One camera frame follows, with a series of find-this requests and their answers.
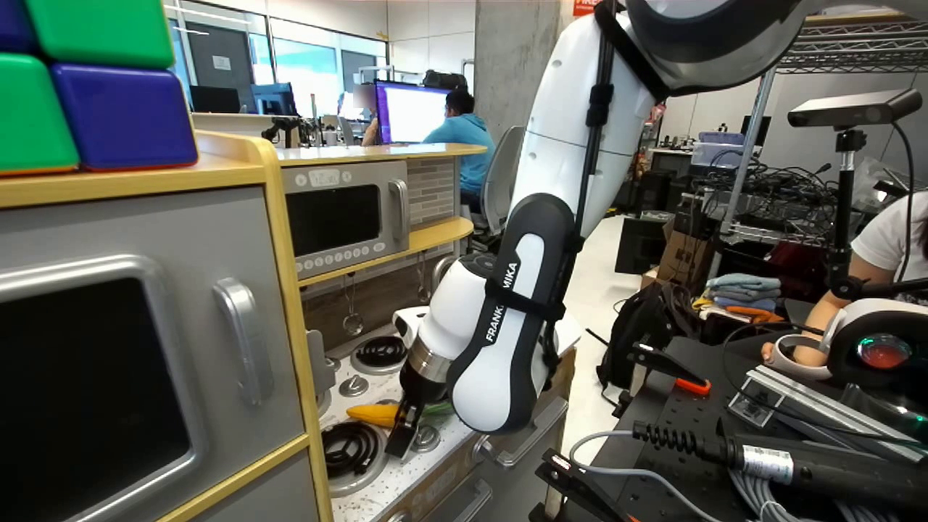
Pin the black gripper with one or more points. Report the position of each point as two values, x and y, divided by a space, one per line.
425 388

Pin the yellow carrot plush toy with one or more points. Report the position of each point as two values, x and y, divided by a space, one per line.
372 414

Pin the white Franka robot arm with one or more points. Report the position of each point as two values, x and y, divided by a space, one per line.
582 117

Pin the small silver stove knob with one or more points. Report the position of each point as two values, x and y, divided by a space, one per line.
428 440
356 384

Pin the black round stove burner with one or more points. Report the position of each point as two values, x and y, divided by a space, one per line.
353 452
378 352

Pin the wooden toy play kitchen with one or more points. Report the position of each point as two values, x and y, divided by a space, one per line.
291 321

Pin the grey toy microwave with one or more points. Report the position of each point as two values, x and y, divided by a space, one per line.
338 220

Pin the grey plain cabinet door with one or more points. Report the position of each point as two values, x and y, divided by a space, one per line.
270 497

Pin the grey windowed cabinet door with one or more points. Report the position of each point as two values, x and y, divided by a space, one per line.
192 308

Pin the black backpack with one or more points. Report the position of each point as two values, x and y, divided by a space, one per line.
641 330

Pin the grey office chair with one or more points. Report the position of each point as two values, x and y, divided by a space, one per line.
507 178

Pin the person in blue shirt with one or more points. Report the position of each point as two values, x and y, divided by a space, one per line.
469 147

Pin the lit computer monitor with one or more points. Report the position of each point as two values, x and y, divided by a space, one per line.
409 114

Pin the brown cardboard box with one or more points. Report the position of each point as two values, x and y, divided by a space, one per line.
682 259

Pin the seated person with headphones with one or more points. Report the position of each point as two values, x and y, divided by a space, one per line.
366 104

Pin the folded blue cloth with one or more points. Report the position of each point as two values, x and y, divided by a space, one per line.
744 291

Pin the large multicolour puzzle cube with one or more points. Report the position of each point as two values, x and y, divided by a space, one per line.
118 117

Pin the white VR controller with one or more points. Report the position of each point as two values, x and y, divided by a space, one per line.
885 350

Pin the person in white shirt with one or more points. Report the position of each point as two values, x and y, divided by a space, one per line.
895 241

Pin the black camera stand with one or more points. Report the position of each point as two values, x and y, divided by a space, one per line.
849 212

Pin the black stereo camera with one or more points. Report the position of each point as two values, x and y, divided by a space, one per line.
850 109

